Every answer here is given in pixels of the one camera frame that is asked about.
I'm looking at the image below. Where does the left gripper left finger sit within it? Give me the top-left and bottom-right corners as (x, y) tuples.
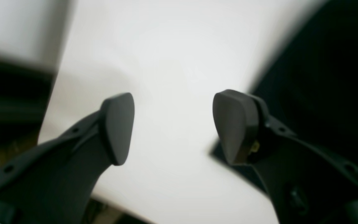
(0, 93), (135, 224)

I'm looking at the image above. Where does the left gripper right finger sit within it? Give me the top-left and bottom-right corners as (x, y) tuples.
(213, 90), (358, 224)

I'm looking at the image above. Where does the black graphic T-shirt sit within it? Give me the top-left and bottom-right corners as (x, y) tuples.
(213, 0), (358, 191)

